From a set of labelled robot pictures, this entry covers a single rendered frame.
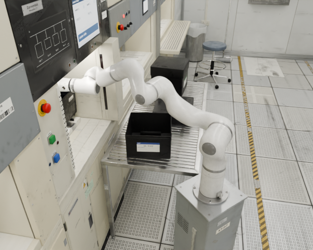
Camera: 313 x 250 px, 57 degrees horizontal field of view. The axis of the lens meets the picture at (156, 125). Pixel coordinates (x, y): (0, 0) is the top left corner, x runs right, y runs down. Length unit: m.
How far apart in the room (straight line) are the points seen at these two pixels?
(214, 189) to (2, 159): 0.98
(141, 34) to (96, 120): 1.48
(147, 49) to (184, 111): 1.98
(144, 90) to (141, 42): 1.95
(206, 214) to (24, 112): 0.96
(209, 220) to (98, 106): 1.02
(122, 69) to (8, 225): 0.85
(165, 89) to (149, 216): 1.32
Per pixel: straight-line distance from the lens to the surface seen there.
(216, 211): 1.54
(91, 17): 1.61
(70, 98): 1.88
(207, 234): 1.59
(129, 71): 1.42
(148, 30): 3.21
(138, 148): 1.76
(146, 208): 2.53
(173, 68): 2.43
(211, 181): 1.49
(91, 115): 2.02
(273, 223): 2.60
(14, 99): 1.04
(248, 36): 5.92
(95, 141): 1.81
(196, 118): 1.36
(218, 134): 1.31
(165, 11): 4.68
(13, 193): 1.23
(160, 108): 2.13
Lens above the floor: 1.90
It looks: 33 degrees down
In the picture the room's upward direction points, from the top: straight up
